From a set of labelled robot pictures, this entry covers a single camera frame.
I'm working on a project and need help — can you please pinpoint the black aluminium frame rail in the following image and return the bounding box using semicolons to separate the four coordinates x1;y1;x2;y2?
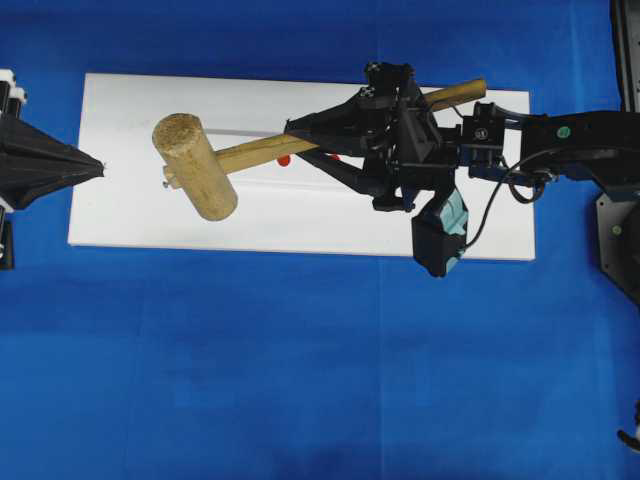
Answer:
610;0;640;113

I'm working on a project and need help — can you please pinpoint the black camera cable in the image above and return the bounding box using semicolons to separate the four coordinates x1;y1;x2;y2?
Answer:
462;167;546;249

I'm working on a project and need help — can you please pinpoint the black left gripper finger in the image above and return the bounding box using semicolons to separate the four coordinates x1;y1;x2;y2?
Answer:
1;115;104;175
1;173;104;210

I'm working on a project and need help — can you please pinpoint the wooden mallet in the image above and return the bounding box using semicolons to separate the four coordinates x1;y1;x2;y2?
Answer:
151;77;487;222

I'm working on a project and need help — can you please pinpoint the large white foam board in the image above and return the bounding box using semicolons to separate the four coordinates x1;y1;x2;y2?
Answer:
68;73;412;256

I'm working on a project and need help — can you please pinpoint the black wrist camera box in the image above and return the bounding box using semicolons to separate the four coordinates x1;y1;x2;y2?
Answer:
411;187;469;277

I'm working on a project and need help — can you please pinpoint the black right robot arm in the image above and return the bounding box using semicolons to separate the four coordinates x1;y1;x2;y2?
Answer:
284;63;639;211

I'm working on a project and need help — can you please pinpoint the blue table mat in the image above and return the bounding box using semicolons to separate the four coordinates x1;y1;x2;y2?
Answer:
1;1;639;479

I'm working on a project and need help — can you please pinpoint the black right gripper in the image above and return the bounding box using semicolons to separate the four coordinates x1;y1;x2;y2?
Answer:
284;62;463;212

